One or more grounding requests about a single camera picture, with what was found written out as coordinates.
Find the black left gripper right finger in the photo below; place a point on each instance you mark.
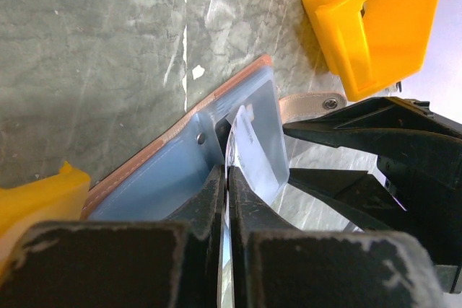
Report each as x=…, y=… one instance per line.
x=277, y=265

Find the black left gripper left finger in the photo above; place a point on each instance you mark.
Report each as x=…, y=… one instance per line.
x=175, y=262

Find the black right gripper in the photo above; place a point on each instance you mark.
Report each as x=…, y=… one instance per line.
x=420, y=155

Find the pink leather card holder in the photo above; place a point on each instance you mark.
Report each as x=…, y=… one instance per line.
x=173, y=168

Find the white card from red bin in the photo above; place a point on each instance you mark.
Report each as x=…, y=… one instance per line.
x=240, y=147

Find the yellow bin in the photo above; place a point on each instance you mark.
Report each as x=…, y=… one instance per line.
x=372, y=44
x=59, y=197

